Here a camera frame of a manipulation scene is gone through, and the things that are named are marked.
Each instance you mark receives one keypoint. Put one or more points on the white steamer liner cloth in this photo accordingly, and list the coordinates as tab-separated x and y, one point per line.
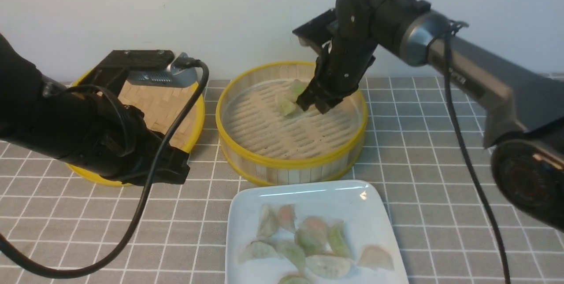
251	118

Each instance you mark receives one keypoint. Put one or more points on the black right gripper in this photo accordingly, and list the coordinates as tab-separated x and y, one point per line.
343	65

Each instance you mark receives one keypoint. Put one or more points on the pink dumpling plate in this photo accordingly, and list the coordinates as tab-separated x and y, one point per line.
317	227
286	217

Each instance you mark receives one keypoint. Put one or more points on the pale dumpling plate lower centre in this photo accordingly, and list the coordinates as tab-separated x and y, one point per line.
328	266

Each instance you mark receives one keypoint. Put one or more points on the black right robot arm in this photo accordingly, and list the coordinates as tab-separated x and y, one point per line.
524	111

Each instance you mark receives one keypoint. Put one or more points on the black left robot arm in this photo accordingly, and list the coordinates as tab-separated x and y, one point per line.
87	126

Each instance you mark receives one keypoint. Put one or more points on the yellow rimmed bamboo steamer basket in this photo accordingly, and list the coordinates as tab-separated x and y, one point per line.
265	171

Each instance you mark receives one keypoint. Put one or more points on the pale green dumpling plate middle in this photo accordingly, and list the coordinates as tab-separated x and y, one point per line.
294	253

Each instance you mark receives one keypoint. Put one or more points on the green dumpling plate right centre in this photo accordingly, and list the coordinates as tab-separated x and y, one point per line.
337	240

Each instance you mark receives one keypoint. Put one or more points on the grey checked tablecloth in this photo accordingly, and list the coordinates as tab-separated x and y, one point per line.
410	155

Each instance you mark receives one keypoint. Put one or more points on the white square plate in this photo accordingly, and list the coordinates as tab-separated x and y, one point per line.
357	203

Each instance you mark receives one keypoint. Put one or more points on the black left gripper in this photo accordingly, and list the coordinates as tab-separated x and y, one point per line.
134	168

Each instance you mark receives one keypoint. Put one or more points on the pink dumpling plate centre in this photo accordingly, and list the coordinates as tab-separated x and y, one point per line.
317	227

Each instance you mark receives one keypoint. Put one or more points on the pale dumpling plate far left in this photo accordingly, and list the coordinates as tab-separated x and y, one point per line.
257	249

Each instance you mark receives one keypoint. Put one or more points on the green dumpling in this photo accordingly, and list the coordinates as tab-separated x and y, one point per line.
286	103
296	88

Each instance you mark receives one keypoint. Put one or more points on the pink dumpling plate top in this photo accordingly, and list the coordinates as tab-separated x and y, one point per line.
286	217

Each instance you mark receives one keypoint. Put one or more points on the pale dumpling plate top left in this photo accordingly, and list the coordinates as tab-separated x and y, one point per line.
268	222

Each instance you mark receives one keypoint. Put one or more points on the green dumpling plate bottom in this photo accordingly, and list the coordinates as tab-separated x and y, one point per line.
294	279

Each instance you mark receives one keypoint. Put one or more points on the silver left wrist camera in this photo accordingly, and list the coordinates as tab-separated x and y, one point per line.
175	75

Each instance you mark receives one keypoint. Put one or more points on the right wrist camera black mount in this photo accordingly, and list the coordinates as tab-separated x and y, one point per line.
317	32

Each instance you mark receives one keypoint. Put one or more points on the pale dumpling plate far right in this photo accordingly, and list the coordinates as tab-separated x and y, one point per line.
375	257

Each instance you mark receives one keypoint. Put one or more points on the yellow rimmed bamboo steamer lid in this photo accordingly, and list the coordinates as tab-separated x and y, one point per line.
160	106

